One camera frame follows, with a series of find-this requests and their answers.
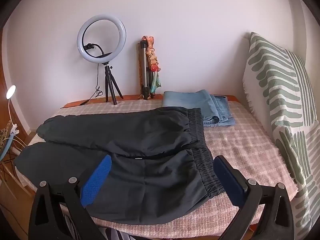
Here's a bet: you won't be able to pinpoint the white cable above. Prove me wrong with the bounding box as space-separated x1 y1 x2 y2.
11 135 28 153

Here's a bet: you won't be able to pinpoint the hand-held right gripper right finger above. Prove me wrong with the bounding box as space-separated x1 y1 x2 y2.
213 155 293 240

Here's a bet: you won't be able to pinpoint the striped cloth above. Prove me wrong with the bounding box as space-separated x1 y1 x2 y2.
105 227 150 240

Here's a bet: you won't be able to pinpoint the folded tripod with colourful cloth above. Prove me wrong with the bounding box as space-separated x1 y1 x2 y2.
141 35 162 95

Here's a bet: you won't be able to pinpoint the orange wooden bed frame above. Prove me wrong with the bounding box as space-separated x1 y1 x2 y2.
60 94 235 109

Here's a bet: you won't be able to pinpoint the folded blue jeans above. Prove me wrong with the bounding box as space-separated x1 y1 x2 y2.
162 89 236 127

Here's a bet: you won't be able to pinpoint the pink checked blanket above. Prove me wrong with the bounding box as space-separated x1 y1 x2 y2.
15 97 299 239

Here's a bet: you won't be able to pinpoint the black ring light cable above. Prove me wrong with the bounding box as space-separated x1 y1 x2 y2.
79 64 103 106

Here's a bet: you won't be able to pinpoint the green striped white pillow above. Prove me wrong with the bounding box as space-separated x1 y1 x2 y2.
242 32 320 240

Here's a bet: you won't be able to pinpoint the white ring light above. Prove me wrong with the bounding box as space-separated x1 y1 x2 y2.
77 14 126 64

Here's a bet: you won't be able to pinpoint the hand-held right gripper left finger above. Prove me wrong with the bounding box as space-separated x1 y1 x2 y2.
28 154 112 240

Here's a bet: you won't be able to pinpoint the black pants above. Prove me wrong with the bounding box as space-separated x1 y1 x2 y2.
14 107 227 225

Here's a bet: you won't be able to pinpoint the wooden door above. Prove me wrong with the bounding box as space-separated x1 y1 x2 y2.
0 80 28 143

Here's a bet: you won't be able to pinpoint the folded silver tripod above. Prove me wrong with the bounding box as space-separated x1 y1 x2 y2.
137 40 154 100

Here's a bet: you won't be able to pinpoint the white clip lamp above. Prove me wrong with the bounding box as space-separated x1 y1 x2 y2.
5 85 20 135

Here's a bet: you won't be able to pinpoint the leopard print cushion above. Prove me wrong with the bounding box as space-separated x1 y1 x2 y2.
0 120 13 153

